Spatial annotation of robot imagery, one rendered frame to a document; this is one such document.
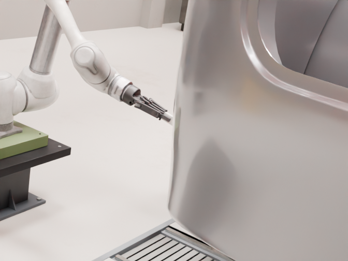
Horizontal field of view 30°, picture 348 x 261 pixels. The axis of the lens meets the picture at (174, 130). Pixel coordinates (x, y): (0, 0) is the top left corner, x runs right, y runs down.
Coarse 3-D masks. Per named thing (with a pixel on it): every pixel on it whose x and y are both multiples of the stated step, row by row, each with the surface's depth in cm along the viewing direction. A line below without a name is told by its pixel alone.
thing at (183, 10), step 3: (183, 0) 789; (186, 0) 788; (183, 3) 790; (186, 3) 789; (183, 6) 791; (186, 6) 790; (183, 9) 792; (186, 9) 791; (180, 12) 796; (183, 12) 793; (180, 15) 796; (183, 15) 794; (180, 18) 797; (183, 18) 795; (180, 21) 798; (183, 21) 796; (183, 24) 807; (183, 27) 808
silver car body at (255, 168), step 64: (192, 0) 127; (256, 0) 112; (320, 0) 170; (192, 64) 126; (256, 64) 112; (320, 64) 177; (192, 128) 129; (256, 128) 114; (320, 128) 105; (192, 192) 137; (256, 192) 120; (320, 192) 109; (256, 256) 127; (320, 256) 116
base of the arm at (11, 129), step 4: (8, 124) 291; (12, 124) 295; (0, 128) 288; (4, 128) 290; (8, 128) 291; (12, 128) 295; (16, 128) 297; (20, 128) 299; (0, 132) 289; (4, 132) 290; (8, 132) 292; (12, 132) 294; (16, 132) 296; (20, 132) 298; (0, 136) 287; (4, 136) 290
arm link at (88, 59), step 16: (48, 0) 257; (64, 0) 258; (64, 16) 247; (64, 32) 241; (80, 32) 238; (80, 48) 226; (96, 48) 229; (80, 64) 226; (96, 64) 227; (96, 80) 235
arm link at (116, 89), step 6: (120, 78) 243; (114, 84) 242; (120, 84) 242; (126, 84) 242; (132, 84) 246; (108, 90) 243; (114, 90) 242; (120, 90) 241; (114, 96) 243; (120, 96) 242
